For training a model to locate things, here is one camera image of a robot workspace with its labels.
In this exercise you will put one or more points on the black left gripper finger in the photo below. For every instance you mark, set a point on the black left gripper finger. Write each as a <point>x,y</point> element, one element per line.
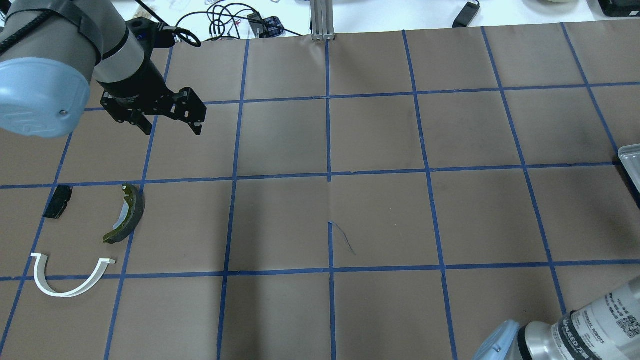
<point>142,123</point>
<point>196,127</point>

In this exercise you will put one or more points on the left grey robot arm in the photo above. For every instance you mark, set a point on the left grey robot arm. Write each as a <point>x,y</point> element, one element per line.
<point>51,51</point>

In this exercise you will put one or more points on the green curved brake shoe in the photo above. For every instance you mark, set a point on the green curved brake shoe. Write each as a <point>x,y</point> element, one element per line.
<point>130,216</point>

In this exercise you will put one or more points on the clear plastic tray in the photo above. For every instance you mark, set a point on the clear plastic tray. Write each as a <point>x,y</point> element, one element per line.
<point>629,156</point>

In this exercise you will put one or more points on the loose blue tape strand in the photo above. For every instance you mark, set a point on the loose blue tape strand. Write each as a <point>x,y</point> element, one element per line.
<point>344,235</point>

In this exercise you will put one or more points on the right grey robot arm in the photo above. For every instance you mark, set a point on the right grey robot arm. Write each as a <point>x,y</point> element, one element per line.
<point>606,329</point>

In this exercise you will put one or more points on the small black plastic block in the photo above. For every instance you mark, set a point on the small black plastic block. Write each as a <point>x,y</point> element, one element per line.
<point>58,202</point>

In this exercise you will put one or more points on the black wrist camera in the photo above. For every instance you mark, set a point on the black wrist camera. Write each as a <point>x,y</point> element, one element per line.
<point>152,35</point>

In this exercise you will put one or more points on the aluminium frame post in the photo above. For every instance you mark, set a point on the aluminium frame post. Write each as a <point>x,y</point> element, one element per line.
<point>322,20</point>

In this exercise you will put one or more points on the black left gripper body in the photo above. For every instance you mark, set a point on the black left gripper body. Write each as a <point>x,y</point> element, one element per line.
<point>141,81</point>

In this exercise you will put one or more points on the black power adapter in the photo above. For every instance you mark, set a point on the black power adapter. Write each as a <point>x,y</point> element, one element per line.
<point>467,14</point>

